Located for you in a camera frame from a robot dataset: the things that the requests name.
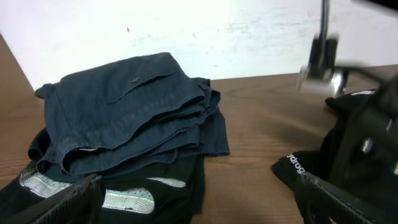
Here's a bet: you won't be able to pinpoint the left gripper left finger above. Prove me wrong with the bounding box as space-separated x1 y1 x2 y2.
4 174 105 224

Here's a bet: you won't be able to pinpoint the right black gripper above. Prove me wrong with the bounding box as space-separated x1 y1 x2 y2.
329 77 397 199

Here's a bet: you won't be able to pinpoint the black polo shirt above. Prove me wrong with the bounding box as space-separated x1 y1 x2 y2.
271 89 398 224

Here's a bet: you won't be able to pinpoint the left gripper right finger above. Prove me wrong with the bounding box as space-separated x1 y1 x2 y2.
295 172 397 224

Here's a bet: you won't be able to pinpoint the folded black garment white stripe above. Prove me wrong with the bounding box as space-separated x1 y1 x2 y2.
1 131 205 223

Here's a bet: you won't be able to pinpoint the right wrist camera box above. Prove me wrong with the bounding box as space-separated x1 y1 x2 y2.
297 36 349 96

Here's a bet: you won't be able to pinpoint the folded dark blue shorts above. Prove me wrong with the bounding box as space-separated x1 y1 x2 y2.
28 52 230 182

